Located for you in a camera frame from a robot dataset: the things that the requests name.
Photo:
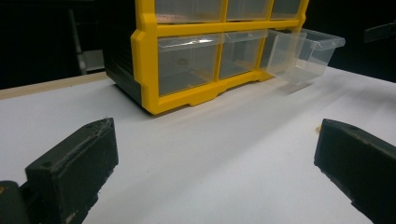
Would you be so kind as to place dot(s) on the dark bar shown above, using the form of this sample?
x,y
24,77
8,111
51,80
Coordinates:
x,y
379,31

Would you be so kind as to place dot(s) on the metal stand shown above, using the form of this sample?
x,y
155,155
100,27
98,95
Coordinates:
x,y
84,53

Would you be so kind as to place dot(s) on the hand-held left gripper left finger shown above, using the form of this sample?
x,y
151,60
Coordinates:
x,y
71,168

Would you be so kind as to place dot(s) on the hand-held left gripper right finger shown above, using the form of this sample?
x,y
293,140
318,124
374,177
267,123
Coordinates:
x,y
358,161

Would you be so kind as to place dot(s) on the clear plastic drawer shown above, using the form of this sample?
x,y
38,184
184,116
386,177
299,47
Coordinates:
x,y
306,56
186,62
247,9
241,53
285,8
188,11

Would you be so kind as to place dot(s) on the yellow drawer cabinet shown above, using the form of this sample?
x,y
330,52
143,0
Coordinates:
x,y
146,62

